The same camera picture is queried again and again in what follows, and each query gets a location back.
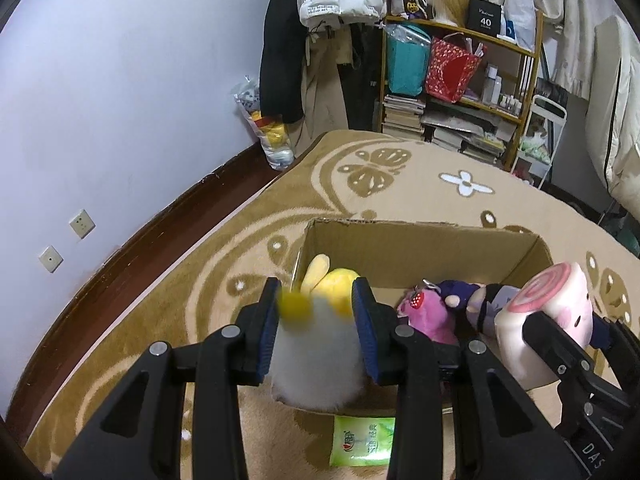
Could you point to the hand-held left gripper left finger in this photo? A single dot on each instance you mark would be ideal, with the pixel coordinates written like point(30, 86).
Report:
point(270, 330)

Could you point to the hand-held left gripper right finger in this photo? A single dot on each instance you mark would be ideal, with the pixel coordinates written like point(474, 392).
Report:
point(365, 330)

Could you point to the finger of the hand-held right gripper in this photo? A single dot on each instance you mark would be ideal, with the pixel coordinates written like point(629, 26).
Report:
point(555, 345)
point(601, 334)

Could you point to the white and yellow plush toy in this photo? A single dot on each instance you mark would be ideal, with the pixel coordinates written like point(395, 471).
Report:
point(315, 350)

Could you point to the pink roll plush pillow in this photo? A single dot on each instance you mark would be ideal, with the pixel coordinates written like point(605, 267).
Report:
point(550, 290)

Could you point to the magenta plush toy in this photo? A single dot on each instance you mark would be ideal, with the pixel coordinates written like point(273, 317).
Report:
point(430, 315)

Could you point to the purple-hatted plush doll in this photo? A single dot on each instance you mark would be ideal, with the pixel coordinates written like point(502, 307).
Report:
point(470, 295)

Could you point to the brown cardboard box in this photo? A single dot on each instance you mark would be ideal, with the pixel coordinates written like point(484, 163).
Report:
point(425, 245)

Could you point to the green tissue packet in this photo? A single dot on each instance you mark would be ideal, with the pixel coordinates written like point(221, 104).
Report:
point(360, 440)

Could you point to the beige floral patterned rug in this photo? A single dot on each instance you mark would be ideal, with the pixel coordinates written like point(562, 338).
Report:
point(425, 195)

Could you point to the clear plastic bag of toys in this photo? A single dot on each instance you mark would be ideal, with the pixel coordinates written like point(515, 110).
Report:
point(272, 145)

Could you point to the neat stack of books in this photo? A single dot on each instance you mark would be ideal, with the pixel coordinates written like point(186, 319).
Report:
point(402, 115)

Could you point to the messy pile of books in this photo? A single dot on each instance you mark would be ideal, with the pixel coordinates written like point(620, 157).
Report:
point(465, 135)

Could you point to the white folded mattress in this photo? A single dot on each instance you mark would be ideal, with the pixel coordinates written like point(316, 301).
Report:
point(620, 110)

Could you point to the beige hanging garment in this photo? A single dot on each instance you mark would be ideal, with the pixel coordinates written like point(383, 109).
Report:
point(325, 100)

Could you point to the white metal cart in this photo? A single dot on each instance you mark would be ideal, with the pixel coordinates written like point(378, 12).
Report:
point(547, 105)

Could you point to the black hanging pants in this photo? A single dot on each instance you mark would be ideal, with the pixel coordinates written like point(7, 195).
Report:
point(360, 90)

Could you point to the yellow wooden shelf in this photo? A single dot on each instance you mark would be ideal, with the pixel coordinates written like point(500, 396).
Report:
point(500, 111)

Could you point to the row of small cosmetic bottles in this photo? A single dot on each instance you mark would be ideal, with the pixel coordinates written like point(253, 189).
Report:
point(512, 104)

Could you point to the short white bottle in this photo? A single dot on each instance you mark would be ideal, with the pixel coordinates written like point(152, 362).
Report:
point(498, 90)

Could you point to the teal bag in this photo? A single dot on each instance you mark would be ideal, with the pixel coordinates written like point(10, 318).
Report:
point(405, 65)

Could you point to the black hanging coat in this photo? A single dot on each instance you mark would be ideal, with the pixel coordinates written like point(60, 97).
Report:
point(280, 60)

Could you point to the tall white bottle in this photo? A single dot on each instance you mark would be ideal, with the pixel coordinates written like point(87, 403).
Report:
point(490, 82)

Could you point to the red patterned bag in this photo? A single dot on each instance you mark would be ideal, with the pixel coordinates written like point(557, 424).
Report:
point(450, 70)

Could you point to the black cardboard box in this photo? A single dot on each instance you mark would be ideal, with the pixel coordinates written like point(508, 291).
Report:
point(485, 17)

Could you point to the white wall socket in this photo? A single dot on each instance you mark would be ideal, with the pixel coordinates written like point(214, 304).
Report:
point(81, 223)
point(50, 258)

